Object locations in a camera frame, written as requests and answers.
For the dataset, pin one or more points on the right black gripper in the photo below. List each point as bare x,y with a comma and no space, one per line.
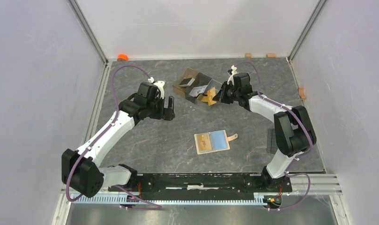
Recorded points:
220,96

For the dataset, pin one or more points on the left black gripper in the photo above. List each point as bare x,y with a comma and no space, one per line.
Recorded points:
167,114

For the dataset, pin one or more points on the gold VIP card stack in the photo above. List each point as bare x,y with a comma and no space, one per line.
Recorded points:
206,99

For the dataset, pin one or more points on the beige leather card holder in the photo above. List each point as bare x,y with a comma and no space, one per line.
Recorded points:
219,140

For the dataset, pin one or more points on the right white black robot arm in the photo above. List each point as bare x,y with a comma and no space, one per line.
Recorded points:
294,133

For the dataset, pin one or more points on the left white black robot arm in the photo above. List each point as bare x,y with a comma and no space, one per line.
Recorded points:
81,168

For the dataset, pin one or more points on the black and white card stack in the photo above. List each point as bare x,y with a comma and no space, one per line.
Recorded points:
187,82

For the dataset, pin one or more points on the small wooden block right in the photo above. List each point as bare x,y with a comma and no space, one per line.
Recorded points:
270,55

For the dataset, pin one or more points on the dark grey studded baseplate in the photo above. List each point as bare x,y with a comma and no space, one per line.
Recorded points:
271,141

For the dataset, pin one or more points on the orange round cap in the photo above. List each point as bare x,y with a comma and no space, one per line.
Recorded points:
122,57

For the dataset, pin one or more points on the curved wooden block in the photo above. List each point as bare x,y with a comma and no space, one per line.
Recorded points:
301,92

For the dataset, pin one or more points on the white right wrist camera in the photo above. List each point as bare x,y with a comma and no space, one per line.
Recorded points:
232,71

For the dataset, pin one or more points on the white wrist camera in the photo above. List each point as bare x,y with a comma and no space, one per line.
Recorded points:
160,84
232,71

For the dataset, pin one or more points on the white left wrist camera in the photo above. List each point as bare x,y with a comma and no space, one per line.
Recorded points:
160,84

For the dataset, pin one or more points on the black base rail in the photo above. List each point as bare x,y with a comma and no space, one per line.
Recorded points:
203,186

